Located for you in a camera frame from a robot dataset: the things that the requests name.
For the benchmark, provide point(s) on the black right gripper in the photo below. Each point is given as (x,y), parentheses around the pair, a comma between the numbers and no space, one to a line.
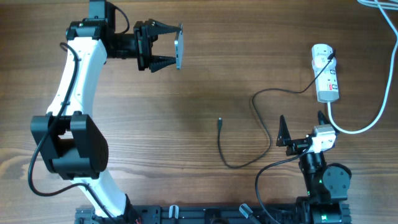
(296,145)

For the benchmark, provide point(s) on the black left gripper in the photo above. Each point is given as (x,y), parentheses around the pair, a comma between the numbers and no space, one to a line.
(142,35)

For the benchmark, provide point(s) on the blue screen smartphone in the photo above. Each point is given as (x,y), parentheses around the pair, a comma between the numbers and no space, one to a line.
(179,47)

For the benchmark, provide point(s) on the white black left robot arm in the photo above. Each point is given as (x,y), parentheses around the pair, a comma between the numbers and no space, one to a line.
(67,139)

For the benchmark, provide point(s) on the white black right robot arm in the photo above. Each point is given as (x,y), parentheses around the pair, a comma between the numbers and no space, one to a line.
(327,184)

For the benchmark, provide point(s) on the white power strip socket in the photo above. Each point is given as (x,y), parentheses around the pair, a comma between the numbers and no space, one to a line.
(324,68)

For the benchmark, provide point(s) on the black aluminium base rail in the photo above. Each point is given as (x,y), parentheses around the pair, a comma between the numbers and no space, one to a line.
(292,213)

